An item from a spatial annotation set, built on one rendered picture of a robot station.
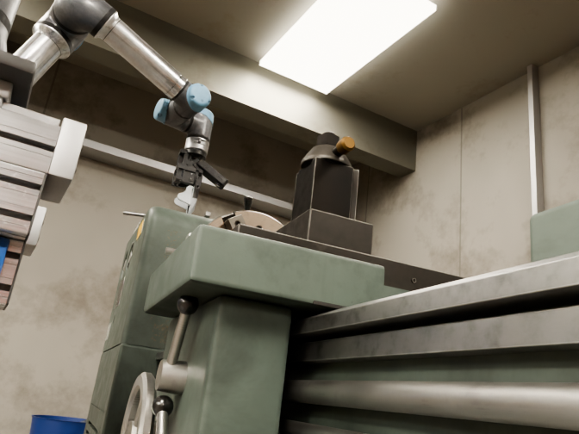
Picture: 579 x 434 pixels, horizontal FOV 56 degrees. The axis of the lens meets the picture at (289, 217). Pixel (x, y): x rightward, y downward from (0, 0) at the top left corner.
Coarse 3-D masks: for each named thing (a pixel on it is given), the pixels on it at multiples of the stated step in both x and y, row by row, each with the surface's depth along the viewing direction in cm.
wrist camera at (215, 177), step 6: (198, 162) 172; (204, 162) 172; (204, 168) 172; (210, 168) 173; (204, 174) 174; (210, 174) 172; (216, 174) 173; (210, 180) 175; (216, 180) 173; (222, 180) 173; (216, 186) 175; (222, 186) 174
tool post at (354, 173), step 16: (320, 160) 81; (304, 176) 84; (320, 176) 80; (336, 176) 81; (352, 176) 83; (304, 192) 82; (320, 192) 80; (336, 192) 81; (352, 192) 82; (304, 208) 80; (320, 208) 79; (336, 208) 80; (352, 208) 81
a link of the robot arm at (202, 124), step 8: (200, 112) 175; (208, 112) 177; (200, 120) 174; (208, 120) 176; (192, 128) 173; (200, 128) 174; (208, 128) 175; (192, 136) 175; (200, 136) 173; (208, 136) 175
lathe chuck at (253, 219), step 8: (224, 216) 142; (248, 216) 141; (256, 216) 142; (264, 216) 143; (208, 224) 137; (216, 224) 137; (248, 224) 141; (256, 224) 142; (264, 224) 142; (272, 224) 143; (280, 224) 144
